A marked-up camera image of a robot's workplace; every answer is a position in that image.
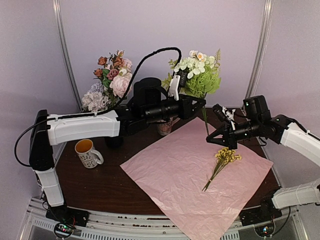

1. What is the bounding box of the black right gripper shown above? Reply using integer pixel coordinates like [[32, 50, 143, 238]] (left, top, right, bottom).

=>
[[206, 118, 261, 151]]

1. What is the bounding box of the yellow small flower bunch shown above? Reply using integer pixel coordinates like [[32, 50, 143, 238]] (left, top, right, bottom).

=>
[[202, 147, 242, 192]]

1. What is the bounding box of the white green hydrangea bunch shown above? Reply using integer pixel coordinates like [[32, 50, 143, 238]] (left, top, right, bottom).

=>
[[161, 48, 223, 137]]

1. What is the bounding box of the pink tissue wrapping sheet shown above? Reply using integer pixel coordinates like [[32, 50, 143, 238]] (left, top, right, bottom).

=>
[[121, 118, 273, 240]]

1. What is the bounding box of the large pale pink peony stem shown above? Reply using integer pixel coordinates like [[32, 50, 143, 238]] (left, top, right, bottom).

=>
[[108, 73, 133, 107]]

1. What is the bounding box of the mauve and white flower stem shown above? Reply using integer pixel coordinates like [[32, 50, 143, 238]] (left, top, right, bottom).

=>
[[106, 67, 131, 80]]

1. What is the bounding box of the blue white hydrangea bunch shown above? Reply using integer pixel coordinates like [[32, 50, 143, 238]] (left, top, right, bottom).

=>
[[81, 82, 111, 112]]

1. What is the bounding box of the orange brown flower stem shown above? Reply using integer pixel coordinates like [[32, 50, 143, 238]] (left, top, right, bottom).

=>
[[93, 53, 117, 82]]

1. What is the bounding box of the pink rose stem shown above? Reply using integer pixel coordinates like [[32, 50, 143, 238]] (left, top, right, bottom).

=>
[[114, 50, 133, 76]]

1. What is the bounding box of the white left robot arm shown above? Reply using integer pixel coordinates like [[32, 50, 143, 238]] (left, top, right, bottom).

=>
[[29, 76, 206, 222]]

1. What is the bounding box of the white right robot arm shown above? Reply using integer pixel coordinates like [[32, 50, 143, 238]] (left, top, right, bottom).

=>
[[206, 95, 320, 221]]

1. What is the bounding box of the black tall vase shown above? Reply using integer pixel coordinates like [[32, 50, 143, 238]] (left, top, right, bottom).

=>
[[104, 136, 124, 149]]

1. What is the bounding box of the cream printed mug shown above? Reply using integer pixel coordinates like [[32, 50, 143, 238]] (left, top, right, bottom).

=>
[[157, 118, 174, 136]]

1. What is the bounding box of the floral mug yellow inside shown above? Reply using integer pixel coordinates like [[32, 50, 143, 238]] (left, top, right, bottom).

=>
[[74, 139, 104, 169]]

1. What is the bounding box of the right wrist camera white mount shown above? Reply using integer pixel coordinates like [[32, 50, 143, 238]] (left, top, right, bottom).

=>
[[212, 103, 236, 130]]

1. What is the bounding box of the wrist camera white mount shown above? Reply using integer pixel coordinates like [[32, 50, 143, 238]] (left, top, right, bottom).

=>
[[212, 103, 236, 130], [167, 71, 188, 101]]

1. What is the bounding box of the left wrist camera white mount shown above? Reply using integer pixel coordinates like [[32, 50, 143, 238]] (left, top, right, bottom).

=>
[[167, 71, 188, 101]]

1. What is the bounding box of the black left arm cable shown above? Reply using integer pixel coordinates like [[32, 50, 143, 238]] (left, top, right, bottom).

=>
[[13, 46, 183, 167]]

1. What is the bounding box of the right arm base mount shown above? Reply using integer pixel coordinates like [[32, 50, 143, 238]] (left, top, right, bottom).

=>
[[239, 196, 287, 239]]

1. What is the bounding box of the right aluminium frame post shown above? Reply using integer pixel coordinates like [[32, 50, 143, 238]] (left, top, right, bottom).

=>
[[245, 0, 275, 99]]

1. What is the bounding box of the aluminium frame post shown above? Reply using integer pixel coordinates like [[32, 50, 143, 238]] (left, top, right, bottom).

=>
[[245, 0, 275, 99], [52, 0, 82, 112]]

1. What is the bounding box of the white vented front rail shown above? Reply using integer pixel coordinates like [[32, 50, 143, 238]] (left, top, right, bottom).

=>
[[18, 197, 309, 240]]

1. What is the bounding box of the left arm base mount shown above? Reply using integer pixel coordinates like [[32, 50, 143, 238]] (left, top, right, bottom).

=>
[[42, 200, 89, 240]]

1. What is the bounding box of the left aluminium frame post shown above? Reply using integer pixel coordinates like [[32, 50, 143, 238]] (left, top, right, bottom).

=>
[[52, 0, 82, 112]]

